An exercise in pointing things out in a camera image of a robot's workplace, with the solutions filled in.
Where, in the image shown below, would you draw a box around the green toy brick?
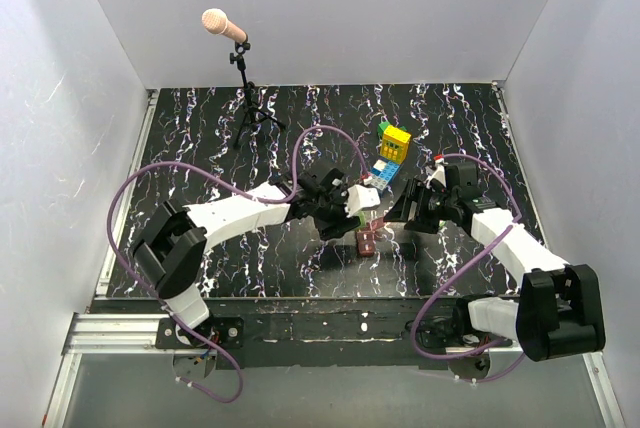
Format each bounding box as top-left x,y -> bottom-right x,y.
377,121 -> 390,139

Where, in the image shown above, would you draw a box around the aluminium frame rail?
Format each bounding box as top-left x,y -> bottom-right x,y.
41,89 -> 160,427

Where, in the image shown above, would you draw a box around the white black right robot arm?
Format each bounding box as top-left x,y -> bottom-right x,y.
384,154 -> 606,362

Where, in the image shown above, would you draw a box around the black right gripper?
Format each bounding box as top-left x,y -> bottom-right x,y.
383,177 -> 457,234

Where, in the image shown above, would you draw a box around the yellow toy brick block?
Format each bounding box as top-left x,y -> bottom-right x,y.
380,125 -> 411,165

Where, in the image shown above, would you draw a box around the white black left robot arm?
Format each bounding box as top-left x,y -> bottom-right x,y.
130,168 -> 379,348

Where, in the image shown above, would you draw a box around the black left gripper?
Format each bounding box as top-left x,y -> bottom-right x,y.
311,186 -> 361,240

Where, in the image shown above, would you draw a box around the green lidded pill bottle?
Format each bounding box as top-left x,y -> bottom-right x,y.
346,213 -> 367,230

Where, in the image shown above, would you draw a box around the pink foam microphone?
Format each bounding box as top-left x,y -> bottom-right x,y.
201,8 -> 248,44

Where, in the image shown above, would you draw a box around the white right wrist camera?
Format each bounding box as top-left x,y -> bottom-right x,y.
426,155 -> 447,193

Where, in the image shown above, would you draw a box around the blue grey toy bricks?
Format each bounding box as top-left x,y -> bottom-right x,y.
362,158 -> 401,195

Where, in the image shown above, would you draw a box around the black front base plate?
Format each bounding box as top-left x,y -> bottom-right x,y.
154,296 -> 506,372

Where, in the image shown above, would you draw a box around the black microphone tripod stand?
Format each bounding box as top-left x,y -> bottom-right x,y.
229,40 -> 287,149

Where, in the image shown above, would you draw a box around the brown weekly pill organizer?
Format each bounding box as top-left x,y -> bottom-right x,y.
355,214 -> 385,257

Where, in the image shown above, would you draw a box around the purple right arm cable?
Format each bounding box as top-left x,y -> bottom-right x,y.
410,152 -> 527,382

